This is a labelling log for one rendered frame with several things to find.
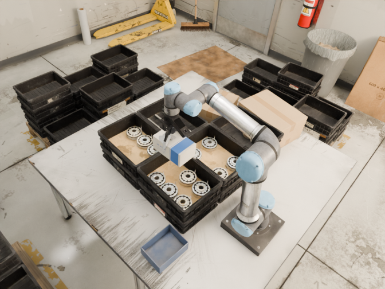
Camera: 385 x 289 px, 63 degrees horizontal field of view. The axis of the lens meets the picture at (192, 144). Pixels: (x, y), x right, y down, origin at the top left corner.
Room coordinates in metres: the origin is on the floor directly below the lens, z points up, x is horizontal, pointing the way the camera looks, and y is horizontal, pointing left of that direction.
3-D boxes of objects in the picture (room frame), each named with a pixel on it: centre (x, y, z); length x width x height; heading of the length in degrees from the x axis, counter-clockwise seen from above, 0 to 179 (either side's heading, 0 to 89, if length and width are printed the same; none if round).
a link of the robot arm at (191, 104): (1.14, 0.02, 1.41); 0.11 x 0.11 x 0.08; 52
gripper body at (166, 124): (1.19, 0.12, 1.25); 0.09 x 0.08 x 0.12; 51
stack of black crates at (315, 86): (2.84, -1.04, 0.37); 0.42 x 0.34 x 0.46; 51
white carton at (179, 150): (1.18, 0.10, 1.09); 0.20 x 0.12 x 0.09; 51
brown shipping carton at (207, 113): (1.92, -0.17, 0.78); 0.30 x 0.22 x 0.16; 156
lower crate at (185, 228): (1.11, 0.06, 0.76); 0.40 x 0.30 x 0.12; 48
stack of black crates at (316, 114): (2.28, -1.10, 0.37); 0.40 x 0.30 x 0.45; 51
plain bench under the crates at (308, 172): (1.45, -0.05, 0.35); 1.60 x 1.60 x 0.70; 51
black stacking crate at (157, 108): (1.60, 0.15, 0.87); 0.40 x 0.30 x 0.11; 48
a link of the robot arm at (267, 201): (0.97, -0.39, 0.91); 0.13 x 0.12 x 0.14; 142
